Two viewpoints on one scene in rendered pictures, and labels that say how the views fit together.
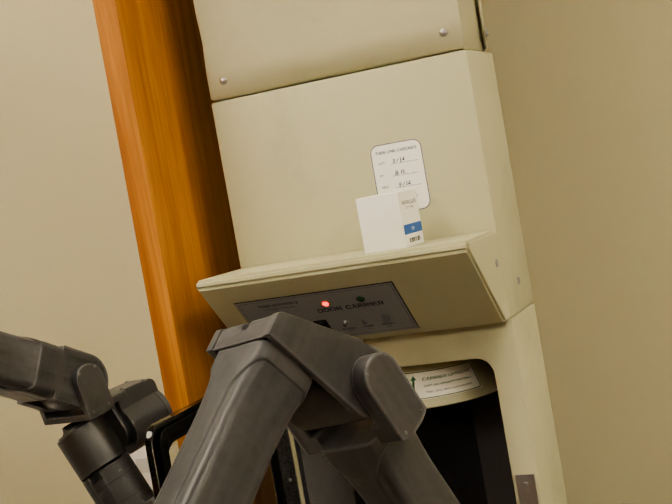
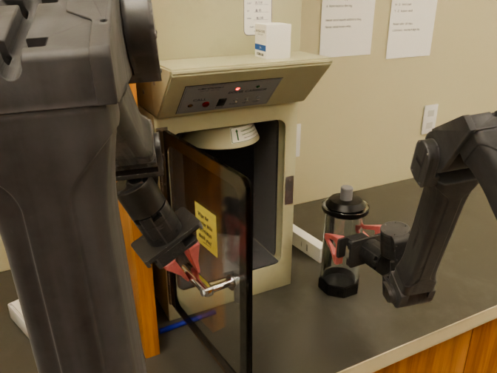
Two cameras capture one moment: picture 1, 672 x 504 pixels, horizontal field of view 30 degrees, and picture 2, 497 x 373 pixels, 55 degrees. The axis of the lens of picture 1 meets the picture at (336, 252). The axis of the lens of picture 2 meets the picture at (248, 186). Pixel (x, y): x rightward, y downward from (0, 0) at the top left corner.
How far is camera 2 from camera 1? 1.05 m
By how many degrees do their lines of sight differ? 52
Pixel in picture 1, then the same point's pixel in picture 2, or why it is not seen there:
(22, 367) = (148, 139)
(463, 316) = (291, 98)
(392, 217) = (285, 38)
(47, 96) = not seen: outside the picture
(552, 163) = not seen: hidden behind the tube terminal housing
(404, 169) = (261, 9)
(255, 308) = (195, 89)
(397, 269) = (293, 70)
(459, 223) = not seen: hidden behind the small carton
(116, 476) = (168, 212)
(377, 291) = (271, 82)
